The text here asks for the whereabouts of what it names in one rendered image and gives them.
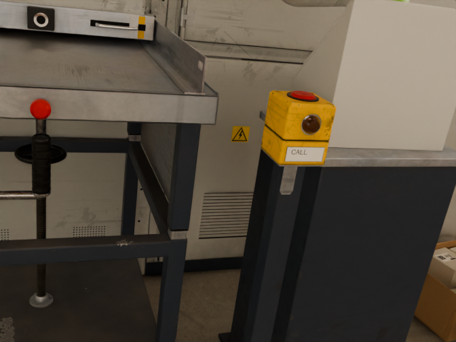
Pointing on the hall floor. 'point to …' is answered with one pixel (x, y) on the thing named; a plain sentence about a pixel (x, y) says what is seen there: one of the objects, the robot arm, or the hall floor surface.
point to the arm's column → (350, 252)
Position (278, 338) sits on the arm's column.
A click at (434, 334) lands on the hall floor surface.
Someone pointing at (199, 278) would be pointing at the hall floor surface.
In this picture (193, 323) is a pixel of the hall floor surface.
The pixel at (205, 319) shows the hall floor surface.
